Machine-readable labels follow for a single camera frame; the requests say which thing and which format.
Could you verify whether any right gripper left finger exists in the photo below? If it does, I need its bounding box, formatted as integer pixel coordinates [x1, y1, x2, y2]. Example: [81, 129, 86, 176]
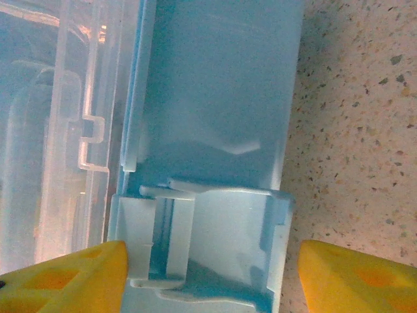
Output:
[0, 240, 130, 313]

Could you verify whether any clear plastic storage box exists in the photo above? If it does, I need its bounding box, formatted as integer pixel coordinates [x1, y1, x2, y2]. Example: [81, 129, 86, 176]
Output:
[0, 0, 157, 271]

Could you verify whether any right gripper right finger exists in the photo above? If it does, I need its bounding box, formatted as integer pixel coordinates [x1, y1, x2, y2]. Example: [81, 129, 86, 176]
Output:
[298, 239, 417, 313]

